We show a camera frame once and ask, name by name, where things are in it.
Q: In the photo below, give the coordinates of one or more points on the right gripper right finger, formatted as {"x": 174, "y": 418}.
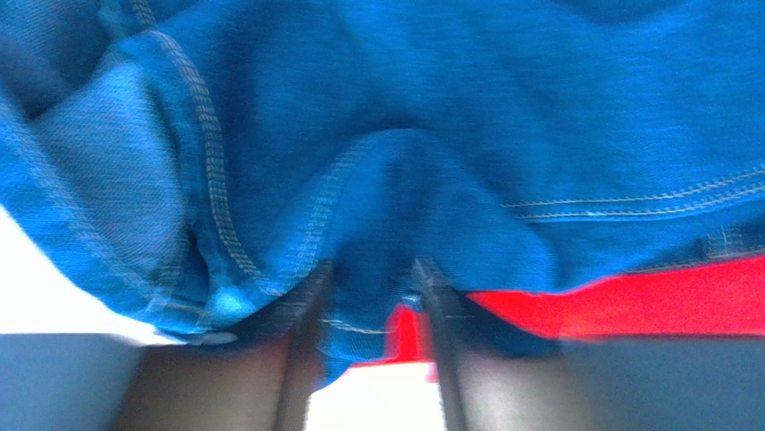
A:
{"x": 494, "y": 376}

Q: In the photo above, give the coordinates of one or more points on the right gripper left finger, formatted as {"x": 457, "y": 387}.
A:
{"x": 258, "y": 377}

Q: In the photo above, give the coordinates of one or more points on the dark blue denim skirt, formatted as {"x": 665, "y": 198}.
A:
{"x": 188, "y": 163}

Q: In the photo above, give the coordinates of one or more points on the red plastic bin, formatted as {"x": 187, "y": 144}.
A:
{"x": 716, "y": 300}

